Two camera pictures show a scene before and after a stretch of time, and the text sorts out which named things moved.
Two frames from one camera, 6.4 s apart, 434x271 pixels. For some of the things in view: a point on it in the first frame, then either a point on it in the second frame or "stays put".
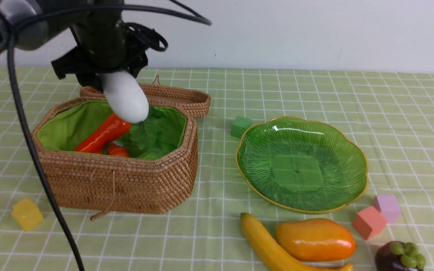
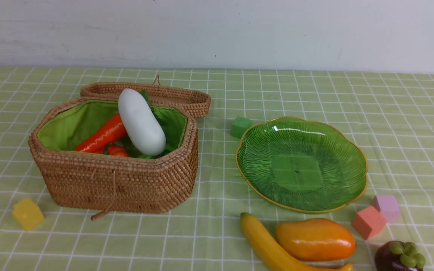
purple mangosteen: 394,256 stays put
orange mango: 315,239 stays put
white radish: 125,96 to 145,130
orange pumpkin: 114,149 stays put
